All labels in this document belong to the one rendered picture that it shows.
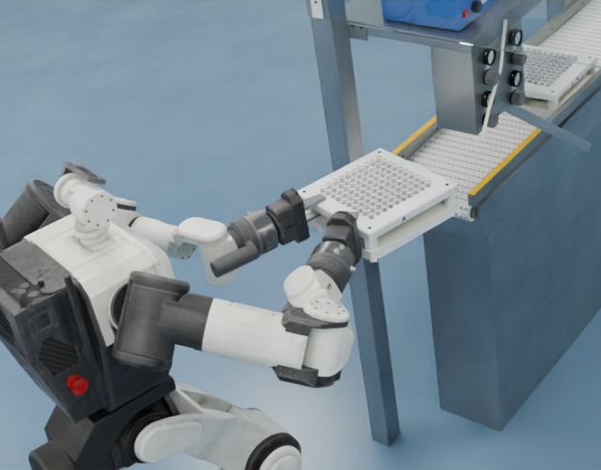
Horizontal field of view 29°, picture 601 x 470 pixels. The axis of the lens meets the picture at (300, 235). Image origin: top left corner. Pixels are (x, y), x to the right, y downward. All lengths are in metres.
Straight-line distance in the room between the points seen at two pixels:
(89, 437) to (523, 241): 1.41
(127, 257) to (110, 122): 3.34
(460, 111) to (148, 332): 1.02
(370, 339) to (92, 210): 1.29
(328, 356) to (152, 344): 0.29
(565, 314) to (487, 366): 0.40
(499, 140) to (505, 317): 0.48
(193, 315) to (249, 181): 2.78
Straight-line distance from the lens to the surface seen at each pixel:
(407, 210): 2.38
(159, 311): 1.89
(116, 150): 5.08
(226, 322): 1.88
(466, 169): 2.91
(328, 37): 2.66
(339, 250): 2.23
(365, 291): 3.01
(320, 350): 1.91
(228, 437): 2.42
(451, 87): 2.60
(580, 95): 3.15
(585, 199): 3.45
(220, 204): 4.53
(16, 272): 2.06
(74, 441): 2.23
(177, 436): 2.29
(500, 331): 3.17
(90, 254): 2.05
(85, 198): 1.99
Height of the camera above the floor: 2.33
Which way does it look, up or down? 33 degrees down
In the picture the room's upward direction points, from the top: 10 degrees counter-clockwise
